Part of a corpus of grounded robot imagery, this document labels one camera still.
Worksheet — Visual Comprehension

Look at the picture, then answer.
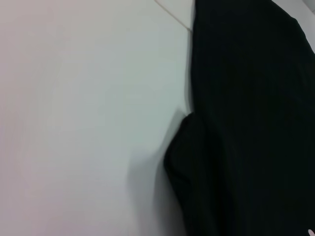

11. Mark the black shirt with FREE print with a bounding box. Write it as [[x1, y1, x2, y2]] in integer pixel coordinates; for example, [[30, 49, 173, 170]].
[[163, 0, 315, 236]]

